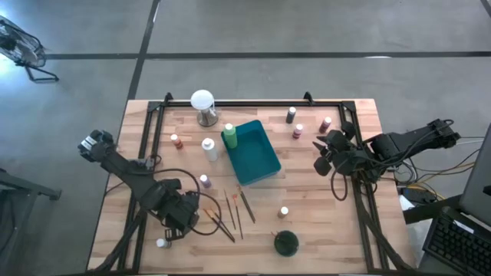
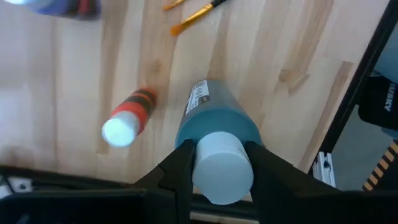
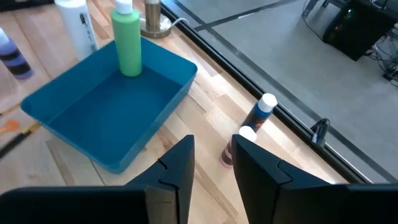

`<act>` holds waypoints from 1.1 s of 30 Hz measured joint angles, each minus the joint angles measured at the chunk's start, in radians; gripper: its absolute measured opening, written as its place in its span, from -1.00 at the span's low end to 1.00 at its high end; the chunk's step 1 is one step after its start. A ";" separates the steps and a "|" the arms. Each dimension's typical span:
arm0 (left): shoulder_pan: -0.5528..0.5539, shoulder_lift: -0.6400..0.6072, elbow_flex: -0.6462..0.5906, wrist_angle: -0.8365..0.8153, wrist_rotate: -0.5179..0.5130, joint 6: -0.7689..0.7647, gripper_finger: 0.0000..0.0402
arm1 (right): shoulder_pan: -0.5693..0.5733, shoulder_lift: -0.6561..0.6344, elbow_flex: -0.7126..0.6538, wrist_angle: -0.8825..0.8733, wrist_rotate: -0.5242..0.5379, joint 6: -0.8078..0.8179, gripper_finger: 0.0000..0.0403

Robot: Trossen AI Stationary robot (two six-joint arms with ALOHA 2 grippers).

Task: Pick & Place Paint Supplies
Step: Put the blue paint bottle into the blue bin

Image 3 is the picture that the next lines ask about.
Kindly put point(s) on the blue plastic bin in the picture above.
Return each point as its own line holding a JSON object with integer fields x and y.
{"x": 109, "y": 124}

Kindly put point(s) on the purple paint bottle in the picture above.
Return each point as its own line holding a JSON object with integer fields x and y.
{"x": 11, "y": 46}

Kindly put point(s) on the large green paint bottle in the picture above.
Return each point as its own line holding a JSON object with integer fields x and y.
{"x": 127, "y": 46}

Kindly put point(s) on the black computer case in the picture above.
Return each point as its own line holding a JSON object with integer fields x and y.
{"x": 354, "y": 28}

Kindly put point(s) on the pink paint bottle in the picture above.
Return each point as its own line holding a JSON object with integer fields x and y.
{"x": 247, "y": 133}

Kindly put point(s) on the tall white bottle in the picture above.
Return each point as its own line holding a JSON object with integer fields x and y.
{"x": 73, "y": 28}

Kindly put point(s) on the paintbrush with orange flat bristles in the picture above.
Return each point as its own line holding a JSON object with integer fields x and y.
{"x": 11, "y": 126}

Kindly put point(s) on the paintbrush with tan bristles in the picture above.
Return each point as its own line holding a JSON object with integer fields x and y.
{"x": 18, "y": 140}

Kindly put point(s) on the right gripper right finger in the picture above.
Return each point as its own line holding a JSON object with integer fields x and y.
{"x": 258, "y": 186}

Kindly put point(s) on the dark blue paint bottle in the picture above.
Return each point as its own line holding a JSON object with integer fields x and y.
{"x": 258, "y": 116}

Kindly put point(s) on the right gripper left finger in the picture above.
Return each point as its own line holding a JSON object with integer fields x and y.
{"x": 177, "y": 174}

